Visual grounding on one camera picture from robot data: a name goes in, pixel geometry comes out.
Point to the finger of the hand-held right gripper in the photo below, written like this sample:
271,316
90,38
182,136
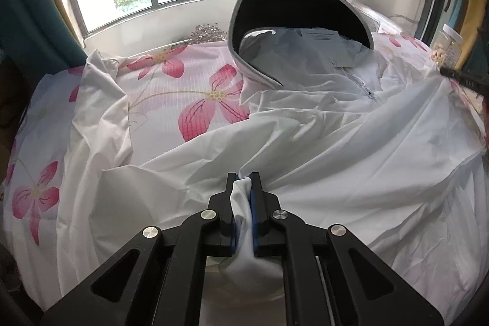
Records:
466,79

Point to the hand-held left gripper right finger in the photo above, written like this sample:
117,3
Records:
256,230

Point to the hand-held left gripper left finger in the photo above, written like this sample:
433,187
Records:
231,234

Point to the white hooded jacket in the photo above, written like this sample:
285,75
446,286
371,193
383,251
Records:
344,142

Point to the clear plastic jar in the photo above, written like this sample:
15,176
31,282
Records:
449,43

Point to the teal curtain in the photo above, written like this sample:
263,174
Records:
30,16
472,5

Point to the white paper garment tag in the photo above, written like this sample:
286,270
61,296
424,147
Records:
324,47

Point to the pink floral bed sheet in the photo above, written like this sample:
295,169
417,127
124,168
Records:
172,81

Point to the dried flower bouquet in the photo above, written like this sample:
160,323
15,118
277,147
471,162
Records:
208,32

